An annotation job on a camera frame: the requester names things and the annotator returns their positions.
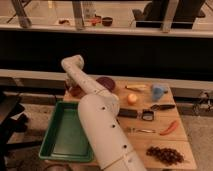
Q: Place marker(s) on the metal spoon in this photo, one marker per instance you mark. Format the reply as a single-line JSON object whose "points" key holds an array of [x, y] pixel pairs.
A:
{"points": [[139, 130]]}

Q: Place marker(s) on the green plastic tray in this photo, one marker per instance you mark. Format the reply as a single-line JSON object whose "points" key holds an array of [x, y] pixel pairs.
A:
{"points": [[65, 139]]}

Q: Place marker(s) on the black chair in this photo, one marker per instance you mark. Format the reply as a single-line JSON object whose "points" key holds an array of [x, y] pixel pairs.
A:
{"points": [[154, 13]]}

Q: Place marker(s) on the black side equipment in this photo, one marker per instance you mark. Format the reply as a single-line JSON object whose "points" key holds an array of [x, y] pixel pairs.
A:
{"points": [[9, 106]]}

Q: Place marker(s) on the black handled tool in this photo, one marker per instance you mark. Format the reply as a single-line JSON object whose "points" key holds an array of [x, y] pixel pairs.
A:
{"points": [[162, 107]]}

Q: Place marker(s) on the orange round fruit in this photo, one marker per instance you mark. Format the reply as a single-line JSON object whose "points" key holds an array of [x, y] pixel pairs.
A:
{"points": [[132, 98]]}

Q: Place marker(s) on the red chili pepper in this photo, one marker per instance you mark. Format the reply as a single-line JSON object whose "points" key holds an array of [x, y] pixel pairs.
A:
{"points": [[170, 129]]}

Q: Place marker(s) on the small black scale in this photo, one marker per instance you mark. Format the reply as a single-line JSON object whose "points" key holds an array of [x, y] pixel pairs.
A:
{"points": [[147, 115]]}

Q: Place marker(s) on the yellow banana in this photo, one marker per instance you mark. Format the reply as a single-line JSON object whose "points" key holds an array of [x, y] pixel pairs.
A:
{"points": [[139, 87]]}

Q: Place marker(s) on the dark red background bowl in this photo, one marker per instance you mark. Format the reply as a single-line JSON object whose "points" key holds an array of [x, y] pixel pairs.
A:
{"points": [[107, 21]]}

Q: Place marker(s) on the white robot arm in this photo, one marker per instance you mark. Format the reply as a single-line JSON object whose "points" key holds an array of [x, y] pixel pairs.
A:
{"points": [[98, 110]]}

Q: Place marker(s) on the pile of brown beans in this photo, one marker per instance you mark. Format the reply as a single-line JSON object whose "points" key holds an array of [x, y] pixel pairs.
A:
{"points": [[167, 156]]}

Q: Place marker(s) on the black rectangular block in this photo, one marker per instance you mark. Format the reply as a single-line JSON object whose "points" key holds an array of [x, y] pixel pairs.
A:
{"points": [[127, 113]]}

